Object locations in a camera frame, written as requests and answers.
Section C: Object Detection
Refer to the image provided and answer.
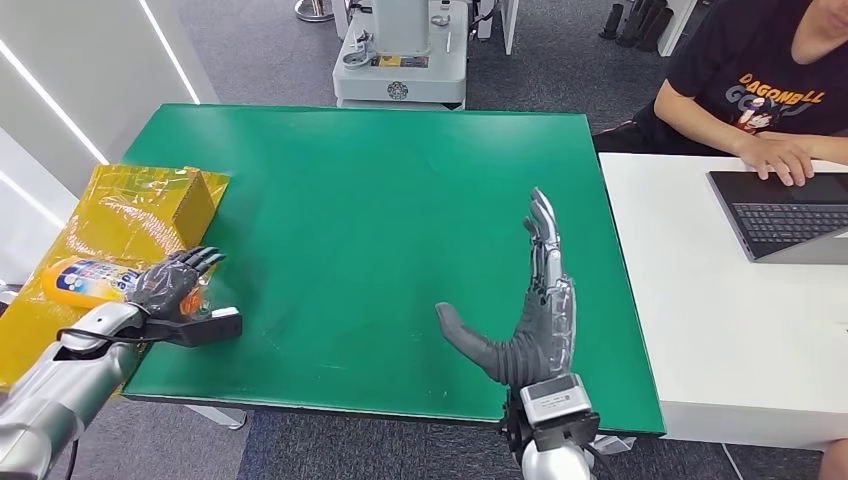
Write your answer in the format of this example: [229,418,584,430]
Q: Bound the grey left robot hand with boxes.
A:
[128,245,227,323]

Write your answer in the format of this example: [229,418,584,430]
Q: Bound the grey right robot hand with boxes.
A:
[434,186,577,390]

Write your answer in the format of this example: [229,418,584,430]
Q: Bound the orange plastic bottle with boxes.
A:
[40,256,214,320]

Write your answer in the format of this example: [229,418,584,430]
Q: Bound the yellow film-wrapped cardboard box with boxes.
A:
[0,163,231,393]

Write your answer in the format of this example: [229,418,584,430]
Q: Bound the white table foot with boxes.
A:
[588,435,638,459]
[186,404,248,431]

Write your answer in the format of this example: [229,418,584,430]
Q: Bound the white desk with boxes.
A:
[598,152,848,452]

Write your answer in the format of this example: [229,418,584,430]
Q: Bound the green table mat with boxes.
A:
[122,103,666,437]

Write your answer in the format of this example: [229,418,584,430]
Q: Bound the dark grey laptop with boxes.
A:
[706,170,848,266]

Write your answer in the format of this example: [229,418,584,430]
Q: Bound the person's right hand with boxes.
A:
[734,135,817,189]

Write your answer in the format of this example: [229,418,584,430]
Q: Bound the chrome round stand base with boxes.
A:
[294,0,336,24]

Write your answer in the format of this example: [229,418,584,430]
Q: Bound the white upright panel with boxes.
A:
[500,0,521,56]

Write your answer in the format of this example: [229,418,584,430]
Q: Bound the black chair base legs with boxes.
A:
[598,0,677,53]

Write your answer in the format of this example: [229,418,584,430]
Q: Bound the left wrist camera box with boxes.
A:
[141,305,244,350]

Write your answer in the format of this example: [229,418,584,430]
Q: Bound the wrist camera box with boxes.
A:
[517,372,602,453]
[141,305,244,350]

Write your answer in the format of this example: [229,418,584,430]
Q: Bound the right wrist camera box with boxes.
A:
[517,372,602,453]

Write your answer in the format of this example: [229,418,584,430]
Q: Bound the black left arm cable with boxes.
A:
[55,325,175,347]

